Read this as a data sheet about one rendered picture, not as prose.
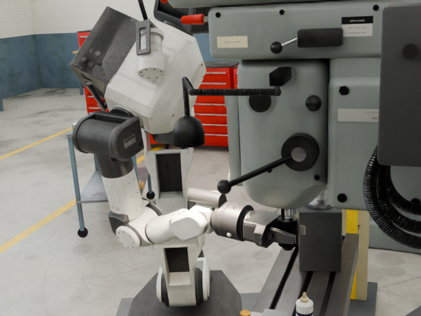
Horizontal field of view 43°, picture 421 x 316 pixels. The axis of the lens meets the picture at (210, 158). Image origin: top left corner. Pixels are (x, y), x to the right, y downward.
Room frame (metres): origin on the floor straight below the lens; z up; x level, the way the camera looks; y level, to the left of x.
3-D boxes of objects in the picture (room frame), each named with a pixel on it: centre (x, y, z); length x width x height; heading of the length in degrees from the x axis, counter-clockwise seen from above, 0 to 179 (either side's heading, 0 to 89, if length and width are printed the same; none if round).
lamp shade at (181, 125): (1.15, 0.05, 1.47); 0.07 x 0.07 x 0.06
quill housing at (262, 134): (1.10, -0.17, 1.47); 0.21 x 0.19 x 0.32; 160
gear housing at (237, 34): (1.08, -0.20, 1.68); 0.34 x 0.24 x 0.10; 70
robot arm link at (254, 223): (1.15, -0.09, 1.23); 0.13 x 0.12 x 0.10; 145
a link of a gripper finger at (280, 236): (1.07, -0.15, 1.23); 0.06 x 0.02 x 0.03; 55
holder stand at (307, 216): (1.49, -0.32, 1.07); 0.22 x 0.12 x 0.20; 171
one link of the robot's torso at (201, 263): (1.88, 0.13, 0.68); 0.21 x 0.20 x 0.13; 178
